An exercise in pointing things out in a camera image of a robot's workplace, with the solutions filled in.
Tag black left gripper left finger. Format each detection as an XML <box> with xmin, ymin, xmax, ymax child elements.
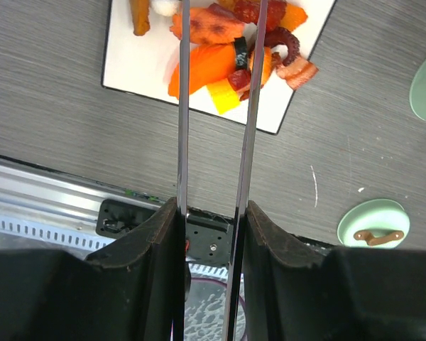
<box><xmin>0</xmin><ymin>197</ymin><xmax>185</xmax><ymax>341</ymax></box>

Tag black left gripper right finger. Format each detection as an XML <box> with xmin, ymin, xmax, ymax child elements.
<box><xmin>243</xmin><ymin>202</ymin><xmax>426</xmax><ymax>340</ymax></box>

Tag metal serving tongs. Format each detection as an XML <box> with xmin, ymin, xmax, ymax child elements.
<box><xmin>177</xmin><ymin>1</ymin><xmax>268</xmax><ymax>340</ymax></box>

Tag white square plate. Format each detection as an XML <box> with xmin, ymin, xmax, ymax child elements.
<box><xmin>102</xmin><ymin>1</ymin><xmax>334</xmax><ymax>134</ymax></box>

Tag mint green canister lid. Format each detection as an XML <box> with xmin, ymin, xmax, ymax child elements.
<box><xmin>337</xmin><ymin>198</ymin><xmax>410</xmax><ymax>249</ymax></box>

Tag bacon strip piece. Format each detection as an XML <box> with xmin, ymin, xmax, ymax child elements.
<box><xmin>275</xmin><ymin>55</ymin><xmax>319</xmax><ymax>90</ymax></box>

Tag yellow egg piece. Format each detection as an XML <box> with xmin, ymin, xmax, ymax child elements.
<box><xmin>207</xmin><ymin>78</ymin><xmax>240</xmax><ymax>115</ymax></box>

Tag purple octopus tentacle piece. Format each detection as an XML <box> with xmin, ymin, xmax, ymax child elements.
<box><xmin>264</xmin><ymin>26</ymin><xmax>300</xmax><ymax>66</ymax></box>

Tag orange salmon sushi piece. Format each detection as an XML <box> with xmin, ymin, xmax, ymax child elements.
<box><xmin>189</xmin><ymin>40</ymin><xmax>253</xmax><ymax>94</ymax></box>

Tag brown fried food stick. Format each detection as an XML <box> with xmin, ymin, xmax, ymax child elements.
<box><xmin>129</xmin><ymin>0</ymin><xmax>151</xmax><ymax>36</ymax></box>

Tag white slotted cable duct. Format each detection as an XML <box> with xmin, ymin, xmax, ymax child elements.
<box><xmin>0</xmin><ymin>215</ymin><xmax>114</xmax><ymax>255</ymax></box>

